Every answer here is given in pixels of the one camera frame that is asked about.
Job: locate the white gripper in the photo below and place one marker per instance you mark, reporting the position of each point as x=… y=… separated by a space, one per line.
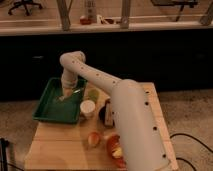
x=69 y=80

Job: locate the silver metal fork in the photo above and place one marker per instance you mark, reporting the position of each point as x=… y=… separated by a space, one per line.
x=66 y=93

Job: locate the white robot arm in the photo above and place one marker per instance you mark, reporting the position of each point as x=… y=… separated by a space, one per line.
x=142 y=146

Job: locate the green pear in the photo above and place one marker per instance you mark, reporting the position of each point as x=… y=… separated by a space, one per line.
x=93 y=95

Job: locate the white paper cup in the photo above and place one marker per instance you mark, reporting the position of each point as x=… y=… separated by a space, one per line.
x=87 y=108

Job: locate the green plastic tray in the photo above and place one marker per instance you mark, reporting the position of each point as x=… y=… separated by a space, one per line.
x=51 y=109

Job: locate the black round bowl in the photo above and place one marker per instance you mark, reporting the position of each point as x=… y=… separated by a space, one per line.
x=102 y=112

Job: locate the wooden block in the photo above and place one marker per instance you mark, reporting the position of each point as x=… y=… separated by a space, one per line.
x=108 y=117

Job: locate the red yellow apple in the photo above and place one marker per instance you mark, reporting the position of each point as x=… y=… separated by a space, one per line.
x=93 y=139

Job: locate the orange bowl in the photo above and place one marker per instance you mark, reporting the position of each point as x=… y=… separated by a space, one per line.
x=112 y=143

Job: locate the red bowl on shelf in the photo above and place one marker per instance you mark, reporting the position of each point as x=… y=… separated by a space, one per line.
x=84 y=20

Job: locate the yellow corn cob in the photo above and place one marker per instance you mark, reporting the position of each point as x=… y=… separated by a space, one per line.
x=117 y=152

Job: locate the black stand at left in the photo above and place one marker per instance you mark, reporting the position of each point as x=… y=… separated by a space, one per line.
x=3 y=156

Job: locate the black office chair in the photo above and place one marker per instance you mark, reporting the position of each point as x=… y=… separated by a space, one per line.
x=24 y=3

